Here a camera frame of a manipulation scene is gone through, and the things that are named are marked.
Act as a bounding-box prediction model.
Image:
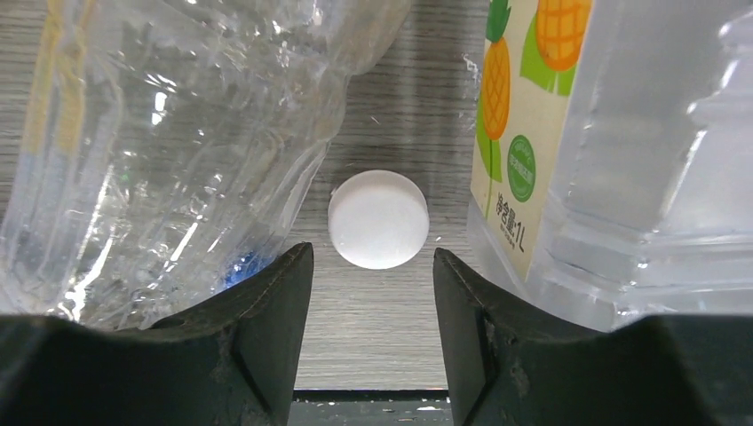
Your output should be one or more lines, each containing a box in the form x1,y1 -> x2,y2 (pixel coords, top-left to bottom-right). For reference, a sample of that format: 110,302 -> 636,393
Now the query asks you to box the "clear crumpled plastic bottle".
1,1 -> 411,330

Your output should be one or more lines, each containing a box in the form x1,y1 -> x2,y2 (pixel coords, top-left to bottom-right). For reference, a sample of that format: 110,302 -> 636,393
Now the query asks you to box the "large white bottle cap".
328,170 -> 430,270

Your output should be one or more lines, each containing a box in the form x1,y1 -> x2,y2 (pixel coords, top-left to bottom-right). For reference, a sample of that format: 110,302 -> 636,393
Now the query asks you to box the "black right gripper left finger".
1,242 -> 313,425

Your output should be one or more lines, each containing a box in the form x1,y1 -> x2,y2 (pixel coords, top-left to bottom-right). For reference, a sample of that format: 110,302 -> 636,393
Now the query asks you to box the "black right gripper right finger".
433,248 -> 752,425

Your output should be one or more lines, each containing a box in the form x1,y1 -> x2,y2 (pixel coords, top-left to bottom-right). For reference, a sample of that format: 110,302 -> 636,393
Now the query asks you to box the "tall clear juice bottle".
468,0 -> 752,331

